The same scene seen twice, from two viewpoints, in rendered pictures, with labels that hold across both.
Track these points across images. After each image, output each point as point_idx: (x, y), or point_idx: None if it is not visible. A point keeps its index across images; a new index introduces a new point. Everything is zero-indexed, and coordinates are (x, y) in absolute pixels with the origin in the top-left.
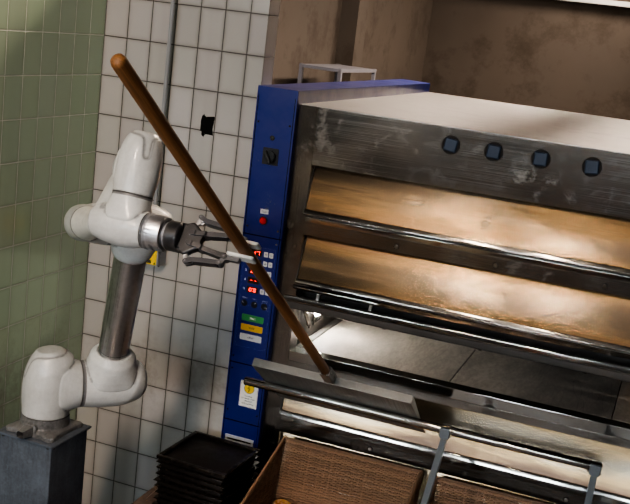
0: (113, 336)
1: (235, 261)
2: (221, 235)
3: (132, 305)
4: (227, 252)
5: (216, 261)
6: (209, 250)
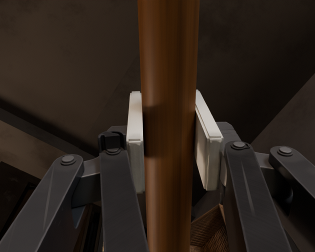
0: None
1: (231, 126)
2: (122, 183)
3: None
4: (214, 134)
5: (290, 159)
6: (256, 206)
